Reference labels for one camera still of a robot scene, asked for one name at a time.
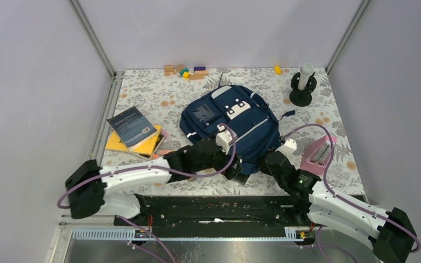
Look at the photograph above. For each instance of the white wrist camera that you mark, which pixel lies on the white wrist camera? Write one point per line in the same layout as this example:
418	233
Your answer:
224	138
288	147

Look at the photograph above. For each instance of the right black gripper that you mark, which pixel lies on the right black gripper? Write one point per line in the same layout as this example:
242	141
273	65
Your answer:
263	164

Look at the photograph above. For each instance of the black microphone stand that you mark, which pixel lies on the black microphone stand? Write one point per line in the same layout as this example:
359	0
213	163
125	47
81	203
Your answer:
302	98

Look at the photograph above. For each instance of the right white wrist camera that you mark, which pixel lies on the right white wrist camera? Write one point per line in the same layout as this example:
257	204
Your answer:
288	147

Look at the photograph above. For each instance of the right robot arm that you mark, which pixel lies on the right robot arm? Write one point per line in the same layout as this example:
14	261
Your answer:
389	234

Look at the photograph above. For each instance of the long wooden block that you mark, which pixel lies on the long wooden block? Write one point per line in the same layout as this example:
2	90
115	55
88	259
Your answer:
197	75

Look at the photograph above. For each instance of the dark blue book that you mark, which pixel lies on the dark blue book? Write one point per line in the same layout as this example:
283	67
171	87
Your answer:
133	128

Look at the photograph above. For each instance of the black notebook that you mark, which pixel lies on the black notebook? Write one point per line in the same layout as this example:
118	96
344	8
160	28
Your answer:
236	177

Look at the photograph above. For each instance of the wooden cube block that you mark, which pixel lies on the wooden cube block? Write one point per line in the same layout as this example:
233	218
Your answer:
169	68

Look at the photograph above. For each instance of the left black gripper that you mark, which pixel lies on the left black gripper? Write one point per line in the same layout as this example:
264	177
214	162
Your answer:
234	167

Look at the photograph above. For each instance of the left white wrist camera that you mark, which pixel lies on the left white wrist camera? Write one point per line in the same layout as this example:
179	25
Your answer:
224	138

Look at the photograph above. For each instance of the yellow block at back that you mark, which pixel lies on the yellow block at back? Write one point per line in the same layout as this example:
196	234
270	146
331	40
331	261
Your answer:
277	70

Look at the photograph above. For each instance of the orange pink highlighter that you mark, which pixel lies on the orange pink highlighter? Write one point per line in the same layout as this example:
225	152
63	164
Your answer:
160	153

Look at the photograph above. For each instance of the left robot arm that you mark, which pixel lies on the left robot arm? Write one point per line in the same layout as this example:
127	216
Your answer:
95	190

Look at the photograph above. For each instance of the floral table cloth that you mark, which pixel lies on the floral table cloth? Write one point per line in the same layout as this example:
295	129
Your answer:
161	99

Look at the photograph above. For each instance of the teal toy block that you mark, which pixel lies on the teal toy block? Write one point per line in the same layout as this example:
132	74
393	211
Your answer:
183	71

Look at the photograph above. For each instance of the pink pencil case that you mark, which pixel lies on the pink pencil case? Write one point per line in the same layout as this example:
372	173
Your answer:
316	155

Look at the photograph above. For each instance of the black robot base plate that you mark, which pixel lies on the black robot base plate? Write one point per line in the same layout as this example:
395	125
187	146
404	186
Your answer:
219	216

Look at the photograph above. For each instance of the purple toy block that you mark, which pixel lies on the purple toy block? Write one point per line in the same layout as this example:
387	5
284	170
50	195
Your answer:
199	68

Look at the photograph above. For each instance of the navy blue student backpack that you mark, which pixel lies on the navy blue student backpack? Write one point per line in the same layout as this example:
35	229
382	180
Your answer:
245	112

